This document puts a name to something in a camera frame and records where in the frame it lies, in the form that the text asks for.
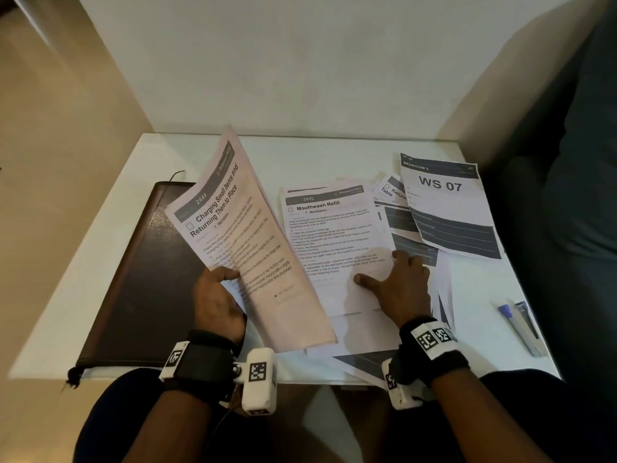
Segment black left wrist strap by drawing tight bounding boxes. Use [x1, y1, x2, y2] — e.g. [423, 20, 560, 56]
[159, 330, 243, 397]

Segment person's left hand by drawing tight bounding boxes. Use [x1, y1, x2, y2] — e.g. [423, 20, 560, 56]
[193, 266, 248, 345]

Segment person's left forearm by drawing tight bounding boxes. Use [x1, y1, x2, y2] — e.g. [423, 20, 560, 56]
[123, 381, 233, 463]

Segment black wrist strap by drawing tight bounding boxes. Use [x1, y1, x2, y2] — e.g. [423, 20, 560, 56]
[388, 316, 471, 387]
[159, 330, 243, 397]

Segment white sheet with large lettering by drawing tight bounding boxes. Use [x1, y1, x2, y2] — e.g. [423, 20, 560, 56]
[399, 152, 503, 261]

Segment white sheet with dark edge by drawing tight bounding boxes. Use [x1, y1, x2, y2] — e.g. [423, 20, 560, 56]
[428, 255, 457, 334]

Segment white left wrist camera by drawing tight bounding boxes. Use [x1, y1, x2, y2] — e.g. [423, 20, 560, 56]
[233, 347, 278, 416]

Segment printed sheet with dark bands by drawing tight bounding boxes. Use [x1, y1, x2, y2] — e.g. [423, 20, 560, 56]
[371, 173, 440, 268]

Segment pinkish printed instruction sheet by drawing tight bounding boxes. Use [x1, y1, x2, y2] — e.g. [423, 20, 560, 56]
[165, 125, 337, 353]

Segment white printed instruction sheet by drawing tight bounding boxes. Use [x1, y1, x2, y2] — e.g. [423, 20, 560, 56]
[281, 180, 402, 317]

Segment person's right hand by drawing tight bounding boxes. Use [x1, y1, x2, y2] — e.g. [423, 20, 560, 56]
[354, 250, 433, 329]

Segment person's right forearm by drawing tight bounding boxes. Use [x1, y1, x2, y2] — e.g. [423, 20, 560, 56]
[430, 368, 555, 463]

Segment dark brown leather folder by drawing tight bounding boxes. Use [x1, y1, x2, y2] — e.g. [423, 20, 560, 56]
[62, 171, 243, 392]

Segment dark grey pen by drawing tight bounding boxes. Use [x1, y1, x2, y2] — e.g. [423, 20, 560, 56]
[514, 301, 549, 356]

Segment white sheet with dark corner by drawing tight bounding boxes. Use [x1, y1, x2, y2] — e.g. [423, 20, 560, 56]
[332, 349, 402, 387]

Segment black right wrist strap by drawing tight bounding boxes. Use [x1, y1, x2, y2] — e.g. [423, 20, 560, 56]
[388, 316, 471, 387]

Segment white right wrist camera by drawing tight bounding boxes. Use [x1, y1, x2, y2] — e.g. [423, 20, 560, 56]
[381, 358, 426, 411]

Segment blank white paper sheet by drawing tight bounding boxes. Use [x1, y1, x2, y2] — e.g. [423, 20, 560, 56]
[306, 307, 402, 360]

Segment pen with purple cap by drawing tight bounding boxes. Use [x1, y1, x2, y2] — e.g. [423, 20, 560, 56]
[498, 304, 543, 358]

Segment person's dark trousers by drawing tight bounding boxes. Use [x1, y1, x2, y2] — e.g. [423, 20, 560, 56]
[72, 367, 617, 463]

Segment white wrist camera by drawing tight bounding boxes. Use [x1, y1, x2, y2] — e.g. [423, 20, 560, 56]
[381, 358, 426, 411]
[233, 347, 278, 416]

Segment dark grey upholstered sofa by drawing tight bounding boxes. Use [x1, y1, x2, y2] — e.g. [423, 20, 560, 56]
[482, 9, 617, 398]

